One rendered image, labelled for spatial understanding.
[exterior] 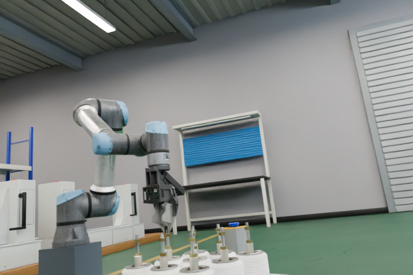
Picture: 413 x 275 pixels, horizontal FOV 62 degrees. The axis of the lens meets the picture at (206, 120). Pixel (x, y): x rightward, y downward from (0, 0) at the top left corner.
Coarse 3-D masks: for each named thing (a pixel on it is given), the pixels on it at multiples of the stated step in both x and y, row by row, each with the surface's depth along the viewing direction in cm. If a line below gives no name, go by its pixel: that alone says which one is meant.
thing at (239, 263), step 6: (210, 264) 94; (216, 264) 92; (222, 264) 91; (228, 264) 91; (234, 264) 91; (240, 264) 92; (216, 270) 91; (222, 270) 90; (228, 270) 90; (234, 270) 91; (240, 270) 92
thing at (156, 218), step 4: (156, 204) 114; (156, 208) 113; (160, 208) 115; (164, 208) 115; (156, 212) 113; (160, 212) 114; (152, 216) 111; (156, 216) 112; (160, 216) 114; (152, 220) 111; (156, 220) 112; (160, 220) 114; (160, 224) 113; (164, 224) 113; (164, 228) 113; (164, 232) 112
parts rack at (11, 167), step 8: (32, 128) 658; (8, 136) 671; (32, 136) 655; (8, 144) 667; (32, 144) 651; (8, 152) 664; (32, 152) 648; (8, 160) 660; (32, 160) 645; (0, 168) 580; (8, 168) 593; (16, 168) 608; (24, 168) 624; (32, 168) 642; (8, 176) 654; (32, 176) 638
